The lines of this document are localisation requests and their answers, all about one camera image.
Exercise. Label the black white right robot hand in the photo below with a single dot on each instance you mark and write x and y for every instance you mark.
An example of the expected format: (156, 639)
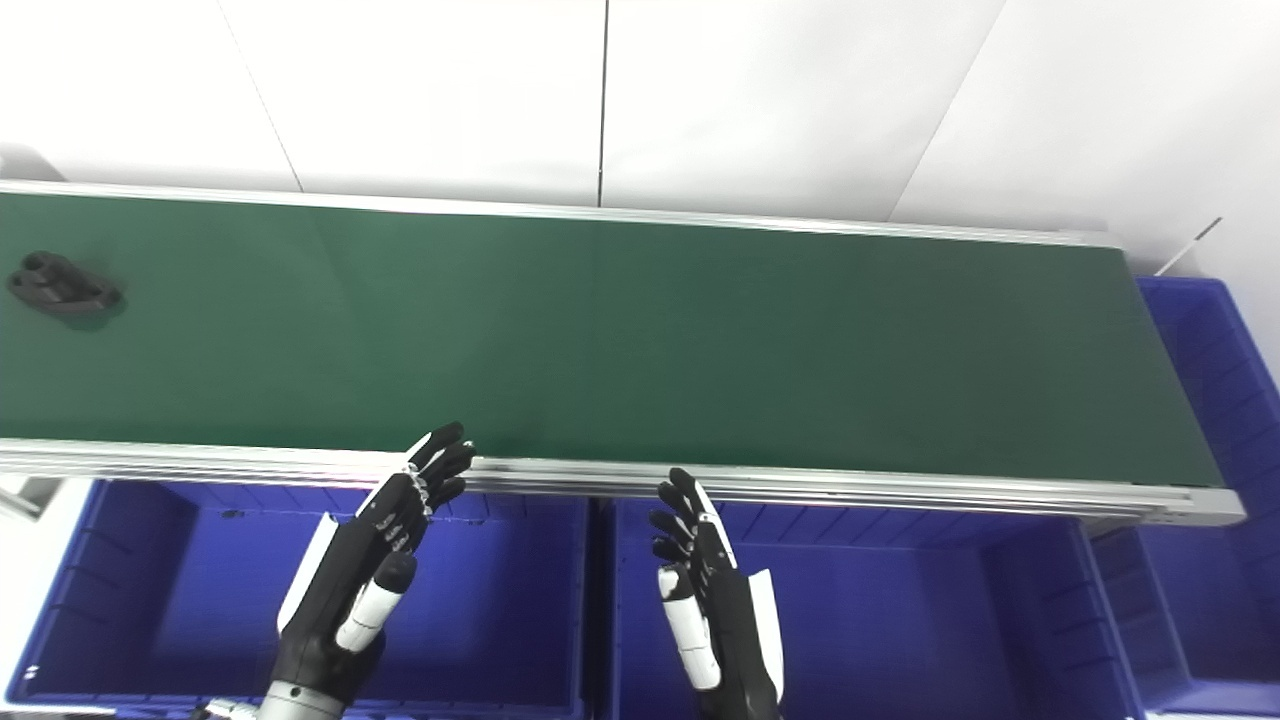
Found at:
(730, 620)

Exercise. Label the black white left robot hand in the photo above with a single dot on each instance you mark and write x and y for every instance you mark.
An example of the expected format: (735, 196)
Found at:
(345, 570)

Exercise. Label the black flanged machine part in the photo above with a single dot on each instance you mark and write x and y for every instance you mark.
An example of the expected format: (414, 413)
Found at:
(60, 288)

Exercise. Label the blue plastic bin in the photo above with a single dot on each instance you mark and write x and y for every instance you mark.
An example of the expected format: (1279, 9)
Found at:
(500, 610)
(900, 620)
(1215, 600)

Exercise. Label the green conveyor belt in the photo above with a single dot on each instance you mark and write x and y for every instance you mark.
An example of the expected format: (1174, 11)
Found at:
(900, 492)
(650, 340)

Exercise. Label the thin white rod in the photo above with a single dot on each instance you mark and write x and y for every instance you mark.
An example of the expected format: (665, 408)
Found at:
(1185, 248)

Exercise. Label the grey conveyor leg bracket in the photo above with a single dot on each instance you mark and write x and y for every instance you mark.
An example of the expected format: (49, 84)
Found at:
(22, 495)

